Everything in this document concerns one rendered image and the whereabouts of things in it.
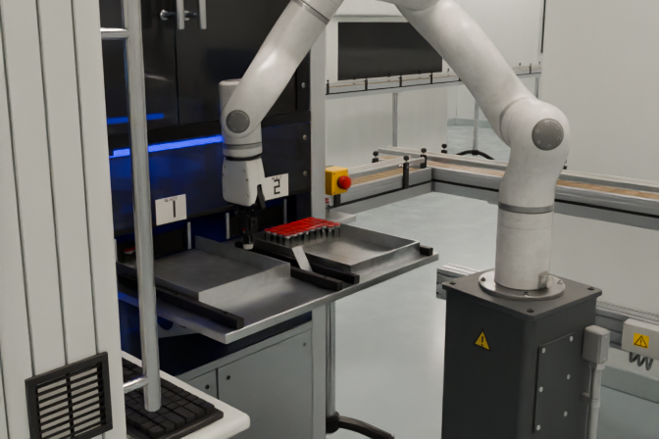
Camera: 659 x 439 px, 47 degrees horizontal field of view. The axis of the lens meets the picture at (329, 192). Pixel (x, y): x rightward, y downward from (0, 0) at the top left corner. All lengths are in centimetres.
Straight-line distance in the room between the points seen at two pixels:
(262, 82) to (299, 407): 111
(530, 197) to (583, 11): 157
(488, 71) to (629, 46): 150
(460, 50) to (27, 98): 92
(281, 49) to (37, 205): 73
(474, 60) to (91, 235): 89
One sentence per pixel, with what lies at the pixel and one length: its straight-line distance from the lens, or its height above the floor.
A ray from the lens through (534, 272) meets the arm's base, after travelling 173.
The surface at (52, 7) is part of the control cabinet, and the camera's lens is 100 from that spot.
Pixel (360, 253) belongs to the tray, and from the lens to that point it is 191.
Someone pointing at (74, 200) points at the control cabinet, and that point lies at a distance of 103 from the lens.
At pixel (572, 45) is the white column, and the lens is 317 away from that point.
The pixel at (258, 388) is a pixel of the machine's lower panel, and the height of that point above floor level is 47.
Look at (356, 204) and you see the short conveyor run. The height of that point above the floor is 87.
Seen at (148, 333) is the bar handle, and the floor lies 100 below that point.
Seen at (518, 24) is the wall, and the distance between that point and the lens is 1070.
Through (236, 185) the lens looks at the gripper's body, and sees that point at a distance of 164.
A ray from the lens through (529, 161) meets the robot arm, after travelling 162.
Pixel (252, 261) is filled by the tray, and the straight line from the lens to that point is 182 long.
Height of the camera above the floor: 144
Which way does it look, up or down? 13 degrees down
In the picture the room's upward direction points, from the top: straight up
